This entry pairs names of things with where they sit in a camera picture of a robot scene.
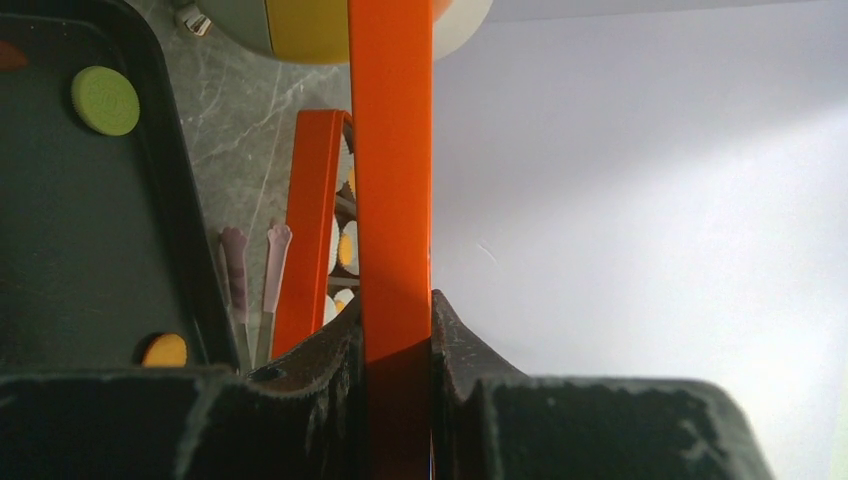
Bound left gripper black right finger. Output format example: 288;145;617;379
431;291;772;479

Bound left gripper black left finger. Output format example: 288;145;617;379
1;300;363;479

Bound orange cookie box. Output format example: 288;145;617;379
271;110;351;359

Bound pink-tipped metal tongs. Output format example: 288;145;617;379
218;223;294;374

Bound black baking tray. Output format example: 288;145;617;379
1;1;237;369

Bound orange tray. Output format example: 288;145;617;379
349;1;433;479

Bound orange flower cookie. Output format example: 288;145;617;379
338;234;357;268

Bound white paper cup front left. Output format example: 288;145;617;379
323;288;355;325

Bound white paper cup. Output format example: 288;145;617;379
336;133;354;192
323;288;355;325
337;220;360;276

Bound plain orange round cookie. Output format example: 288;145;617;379
141;333;188;368

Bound white paper cup middle left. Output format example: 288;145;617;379
337;220;360;276

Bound white paper cup back left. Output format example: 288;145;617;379
336;133;354;192

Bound plain green round cookie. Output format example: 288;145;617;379
71;65;141;136

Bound round cream toy oven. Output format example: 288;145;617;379
173;0;493;65

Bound brown star cookie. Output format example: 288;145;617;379
0;40;29;73

